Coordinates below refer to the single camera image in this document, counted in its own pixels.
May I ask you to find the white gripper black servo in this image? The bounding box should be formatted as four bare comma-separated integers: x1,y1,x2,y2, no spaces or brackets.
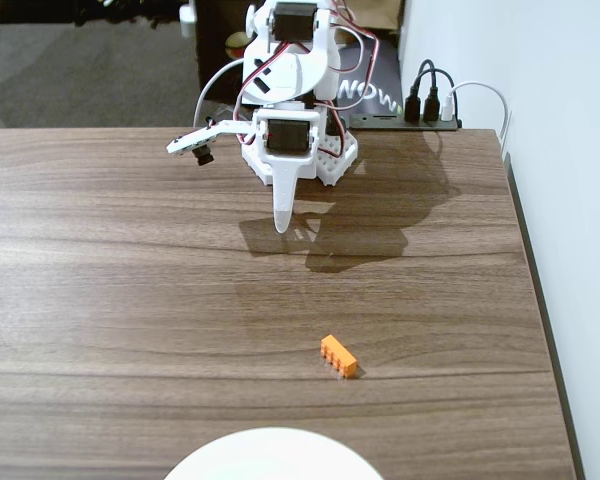
252,108,322,235

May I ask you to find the orange lego block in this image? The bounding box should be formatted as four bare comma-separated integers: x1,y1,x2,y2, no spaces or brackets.
321,333,360,380

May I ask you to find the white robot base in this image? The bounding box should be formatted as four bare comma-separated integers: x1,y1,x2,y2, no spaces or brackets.
239,127,360,187

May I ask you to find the white plate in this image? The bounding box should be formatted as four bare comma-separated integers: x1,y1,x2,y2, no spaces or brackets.
163,426,384,480

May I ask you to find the black power strip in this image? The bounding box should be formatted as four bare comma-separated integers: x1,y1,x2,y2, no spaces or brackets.
348,113,464,132

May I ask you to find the dark cabinet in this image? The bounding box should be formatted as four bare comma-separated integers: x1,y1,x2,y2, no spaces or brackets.
194,0,254,127

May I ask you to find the round yellow red sticker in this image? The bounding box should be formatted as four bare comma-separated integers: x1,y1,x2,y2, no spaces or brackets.
225,30,250,61

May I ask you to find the brown cardboard box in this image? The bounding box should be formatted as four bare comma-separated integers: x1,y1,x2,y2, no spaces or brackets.
329,0,406,32

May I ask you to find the small white box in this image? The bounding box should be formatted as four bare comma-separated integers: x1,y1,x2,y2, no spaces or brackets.
179,0,199,39

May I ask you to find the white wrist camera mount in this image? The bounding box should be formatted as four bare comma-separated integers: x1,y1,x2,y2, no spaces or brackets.
166,119,254,169

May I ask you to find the red black servo wire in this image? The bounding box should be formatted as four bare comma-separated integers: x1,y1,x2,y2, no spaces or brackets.
233,42,312,146
328,0,382,110

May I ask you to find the white and black camera cable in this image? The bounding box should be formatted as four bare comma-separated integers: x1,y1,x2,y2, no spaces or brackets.
193,62,244,134

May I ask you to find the black plug with cable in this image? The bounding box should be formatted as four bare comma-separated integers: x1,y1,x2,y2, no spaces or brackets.
404,59,437,124
415,68,457,124

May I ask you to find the white plug with cable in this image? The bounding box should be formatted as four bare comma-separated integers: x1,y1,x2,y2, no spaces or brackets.
440,80,511,151

